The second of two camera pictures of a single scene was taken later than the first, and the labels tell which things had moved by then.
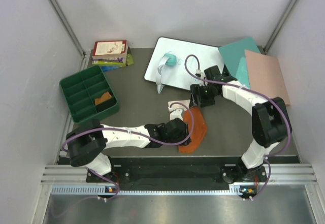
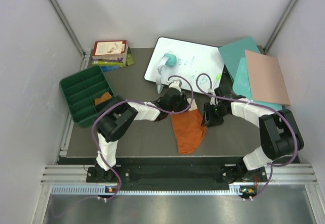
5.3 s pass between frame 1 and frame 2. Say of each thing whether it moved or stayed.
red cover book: stayed
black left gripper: moved
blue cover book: stayed
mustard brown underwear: stayed
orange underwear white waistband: stayed
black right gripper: moved
